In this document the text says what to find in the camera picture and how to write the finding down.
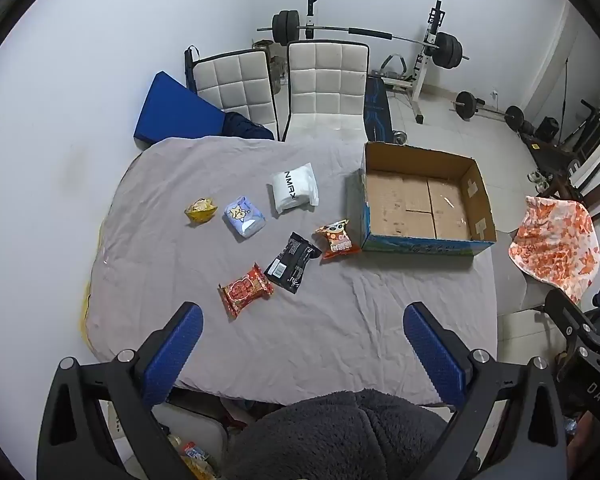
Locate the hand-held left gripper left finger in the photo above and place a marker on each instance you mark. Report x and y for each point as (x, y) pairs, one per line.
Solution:
(175, 355)

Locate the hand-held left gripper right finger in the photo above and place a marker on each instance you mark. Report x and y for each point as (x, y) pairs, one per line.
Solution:
(435, 355)

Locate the red snack packet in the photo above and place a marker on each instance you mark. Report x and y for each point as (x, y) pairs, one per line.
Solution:
(245, 290)

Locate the yellow snack packet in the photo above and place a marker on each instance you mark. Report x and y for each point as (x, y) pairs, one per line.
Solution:
(200, 211)

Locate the black snack packet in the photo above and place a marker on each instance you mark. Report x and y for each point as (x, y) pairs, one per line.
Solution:
(290, 262)

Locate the cardboard box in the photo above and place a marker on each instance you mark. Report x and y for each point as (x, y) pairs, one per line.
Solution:
(415, 205)

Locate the orange panda snack packet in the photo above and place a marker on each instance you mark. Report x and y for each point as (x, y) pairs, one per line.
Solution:
(336, 240)

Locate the blue tissue pack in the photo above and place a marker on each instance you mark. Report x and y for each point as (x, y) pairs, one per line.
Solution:
(244, 217)

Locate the white foam pouch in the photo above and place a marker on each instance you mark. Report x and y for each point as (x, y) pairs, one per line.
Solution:
(295, 187)

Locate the white stool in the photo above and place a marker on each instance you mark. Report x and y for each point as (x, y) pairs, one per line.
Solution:
(200, 425)

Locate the orange floral blanket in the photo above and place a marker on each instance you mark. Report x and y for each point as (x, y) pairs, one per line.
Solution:
(555, 245)

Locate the grey bed sheet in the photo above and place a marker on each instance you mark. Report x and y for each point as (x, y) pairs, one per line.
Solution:
(355, 310)

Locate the colourful snack bag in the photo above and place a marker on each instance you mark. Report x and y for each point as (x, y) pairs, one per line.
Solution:
(195, 457)

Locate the person's grey fleece clothing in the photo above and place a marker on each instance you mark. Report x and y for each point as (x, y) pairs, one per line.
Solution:
(330, 440)

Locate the black exercise machine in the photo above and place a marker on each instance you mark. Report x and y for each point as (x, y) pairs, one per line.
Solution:
(587, 127)

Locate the dark blue cloth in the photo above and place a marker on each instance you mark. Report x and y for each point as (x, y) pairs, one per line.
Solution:
(245, 127)

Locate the blue foam mat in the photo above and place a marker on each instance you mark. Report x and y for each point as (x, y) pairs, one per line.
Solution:
(175, 115)

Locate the small floor barbell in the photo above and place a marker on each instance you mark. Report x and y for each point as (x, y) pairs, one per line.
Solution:
(467, 104)

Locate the black weight bench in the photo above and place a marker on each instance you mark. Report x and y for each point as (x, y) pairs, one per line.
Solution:
(377, 110)

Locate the white quilted chair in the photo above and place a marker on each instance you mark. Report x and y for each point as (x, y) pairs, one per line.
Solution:
(235, 85)
(325, 85)

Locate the black barbell with plates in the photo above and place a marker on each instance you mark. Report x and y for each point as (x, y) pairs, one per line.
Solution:
(285, 27)

